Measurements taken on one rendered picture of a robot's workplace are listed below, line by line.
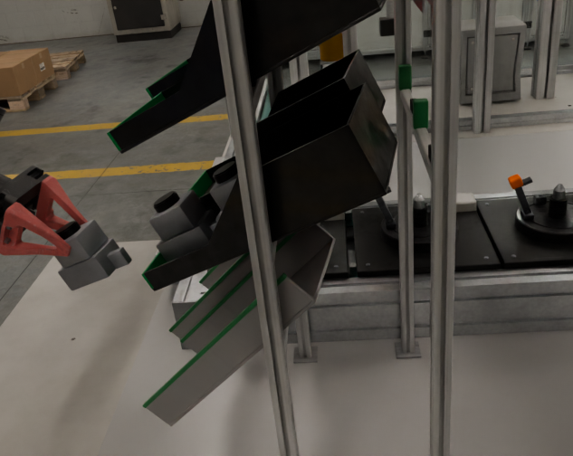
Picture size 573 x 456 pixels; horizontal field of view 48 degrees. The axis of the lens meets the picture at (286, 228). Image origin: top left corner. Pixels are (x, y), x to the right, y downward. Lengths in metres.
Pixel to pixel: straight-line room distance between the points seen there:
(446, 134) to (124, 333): 0.83
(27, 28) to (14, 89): 3.78
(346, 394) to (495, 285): 0.30
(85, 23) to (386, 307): 8.92
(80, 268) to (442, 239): 0.41
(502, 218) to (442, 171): 0.71
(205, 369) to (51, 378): 0.49
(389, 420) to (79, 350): 0.57
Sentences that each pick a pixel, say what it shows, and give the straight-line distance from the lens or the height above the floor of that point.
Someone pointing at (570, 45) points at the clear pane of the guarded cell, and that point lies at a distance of 2.59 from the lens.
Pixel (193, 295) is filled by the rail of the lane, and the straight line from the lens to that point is 1.11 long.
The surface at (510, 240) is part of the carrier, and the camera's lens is 1.20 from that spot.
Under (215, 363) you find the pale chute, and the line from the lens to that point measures 0.74.
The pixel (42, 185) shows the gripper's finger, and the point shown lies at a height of 1.28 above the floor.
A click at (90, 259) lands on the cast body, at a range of 0.76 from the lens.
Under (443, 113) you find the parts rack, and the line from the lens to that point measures 0.55.
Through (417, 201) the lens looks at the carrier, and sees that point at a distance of 1.17.
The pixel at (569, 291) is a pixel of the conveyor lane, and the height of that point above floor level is 0.93.
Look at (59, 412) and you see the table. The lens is 1.12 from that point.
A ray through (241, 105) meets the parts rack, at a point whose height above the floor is 1.40.
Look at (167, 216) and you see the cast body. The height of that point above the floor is 1.26.
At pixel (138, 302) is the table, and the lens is 1.32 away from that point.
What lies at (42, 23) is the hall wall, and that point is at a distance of 10.01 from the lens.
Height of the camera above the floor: 1.56
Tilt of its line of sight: 28 degrees down
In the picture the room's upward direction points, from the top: 7 degrees counter-clockwise
